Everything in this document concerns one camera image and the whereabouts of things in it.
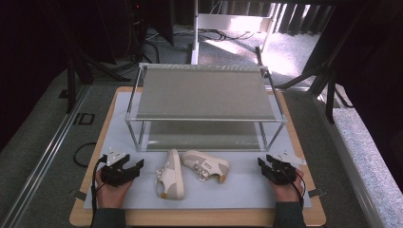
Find dark pleated curtain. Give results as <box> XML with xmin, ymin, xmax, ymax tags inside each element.
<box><xmin>275</xmin><ymin>3</ymin><xmax>334</xmax><ymax>36</ymax></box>

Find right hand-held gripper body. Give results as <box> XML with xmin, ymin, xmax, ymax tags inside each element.
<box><xmin>261</xmin><ymin>151</ymin><xmax>307</xmax><ymax>186</ymax></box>

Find black floor cables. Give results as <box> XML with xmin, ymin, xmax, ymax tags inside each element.
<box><xmin>172</xmin><ymin>28</ymin><xmax>256</xmax><ymax>43</ymax></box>

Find person's left hand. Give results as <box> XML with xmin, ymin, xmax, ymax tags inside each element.
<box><xmin>94</xmin><ymin>167</ymin><xmax>134</xmax><ymax>210</ymax></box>

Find person's right hand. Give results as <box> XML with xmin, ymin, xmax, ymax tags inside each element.
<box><xmin>269</xmin><ymin>169</ymin><xmax>306</xmax><ymax>204</ymax></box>

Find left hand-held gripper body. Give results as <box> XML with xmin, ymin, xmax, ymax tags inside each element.
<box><xmin>100</xmin><ymin>147</ymin><xmax>142</xmax><ymax>187</ymax></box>

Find black cable loop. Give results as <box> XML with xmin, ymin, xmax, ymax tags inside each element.
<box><xmin>73</xmin><ymin>142</ymin><xmax>97</xmax><ymax>169</ymax></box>

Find wooden table board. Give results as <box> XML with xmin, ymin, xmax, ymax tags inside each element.
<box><xmin>68</xmin><ymin>85</ymin><xmax>327</xmax><ymax>228</ymax></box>

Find beige white sneaker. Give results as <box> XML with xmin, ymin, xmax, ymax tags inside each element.
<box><xmin>155</xmin><ymin>148</ymin><xmax>185</xmax><ymax>201</ymax></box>
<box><xmin>181</xmin><ymin>149</ymin><xmax>231</xmax><ymax>184</ymax></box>

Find white desk frame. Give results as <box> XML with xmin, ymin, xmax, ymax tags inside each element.
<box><xmin>189</xmin><ymin>0</ymin><xmax>281</xmax><ymax>66</ymax></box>

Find black rectangular floor frame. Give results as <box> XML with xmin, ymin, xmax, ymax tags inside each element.
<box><xmin>73</xmin><ymin>112</ymin><xmax>95</xmax><ymax>125</ymax></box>

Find aluminium floor rail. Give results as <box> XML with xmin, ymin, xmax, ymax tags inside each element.
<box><xmin>0</xmin><ymin>84</ymin><xmax>91</xmax><ymax>228</ymax></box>
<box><xmin>312</xmin><ymin>91</ymin><xmax>386</xmax><ymax>228</ymax></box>

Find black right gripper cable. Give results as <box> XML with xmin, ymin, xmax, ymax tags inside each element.
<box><xmin>286</xmin><ymin>170</ymin><xmax>308</xmax><ymax>209</ymax></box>

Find pale blue table mat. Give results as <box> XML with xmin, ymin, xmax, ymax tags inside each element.
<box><xmin>83</xmin><ymin>91</ymin><xmax>313</xmax><ymax>210</ymax></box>

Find metal two-tier shoe rack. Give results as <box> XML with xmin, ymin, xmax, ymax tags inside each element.
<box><xmin>124</xmin><ymin>62</ymin><xmax>288</xmax><ymax>153</ymax></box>

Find black metal stand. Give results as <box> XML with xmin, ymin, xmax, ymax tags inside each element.
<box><xmin>275</xmin><ymin>56</ymin><xmax>355</xmax><ymax>124</ymax></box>
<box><xmin>65</xmin><ymin>47</ymin><xmax>131</xmax><ymax>114</ymax></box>

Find black tape strip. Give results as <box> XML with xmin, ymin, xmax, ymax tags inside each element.
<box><xmin>67</xmin><ymin>189</ymin><xmax>87</xmax><ymax>201</ymax></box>
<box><xmin>307</xmin><ymin>187</ymin><xmax>327</xmax><ymax>198</ymax></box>

